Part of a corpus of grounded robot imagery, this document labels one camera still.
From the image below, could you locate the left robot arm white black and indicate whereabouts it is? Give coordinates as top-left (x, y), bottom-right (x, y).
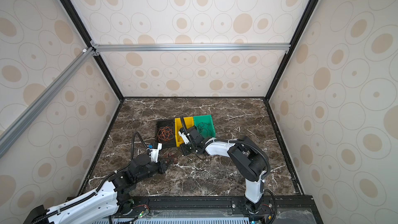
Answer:
top-left (24, 145), bottom-right (174, 224)

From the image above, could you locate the yellow plastic bin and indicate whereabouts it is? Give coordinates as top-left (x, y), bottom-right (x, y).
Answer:
top-left (174, 116), bottom-right (197, 147)

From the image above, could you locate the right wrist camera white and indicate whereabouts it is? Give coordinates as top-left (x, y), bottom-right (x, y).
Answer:
top-left (176, 131), bottom-right (190, 146)

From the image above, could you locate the black cable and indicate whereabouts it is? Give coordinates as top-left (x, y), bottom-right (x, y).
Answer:
top-left (197, 120), bottom-right (215, 138)

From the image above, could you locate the horizontal aluminium frame bar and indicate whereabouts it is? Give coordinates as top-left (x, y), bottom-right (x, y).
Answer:
top-left (94, 43), bottom-right (291, 52)

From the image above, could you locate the green plastic bin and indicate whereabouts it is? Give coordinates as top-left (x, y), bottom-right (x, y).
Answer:
top-left (193, 115), bottom-right (216, 138)

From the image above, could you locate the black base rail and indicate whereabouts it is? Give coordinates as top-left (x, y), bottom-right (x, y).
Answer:
top-left (63, 195), bottom-right (324, 224)

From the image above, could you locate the left aluminium frame bar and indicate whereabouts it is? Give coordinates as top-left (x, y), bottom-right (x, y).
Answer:
top-left (1, 47), bottom-right (94, 157)

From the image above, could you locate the orange cable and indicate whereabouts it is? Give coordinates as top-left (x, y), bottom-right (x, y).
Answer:
top-left (157, 125), bottom-right (175, 144)

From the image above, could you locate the black plastic bin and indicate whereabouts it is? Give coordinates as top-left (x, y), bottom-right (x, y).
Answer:
top-left (155, 119), bottom-right (177, 148)

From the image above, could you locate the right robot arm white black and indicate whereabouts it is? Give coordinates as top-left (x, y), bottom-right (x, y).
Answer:
top-left (178, 126), bottom-right (271, 214)

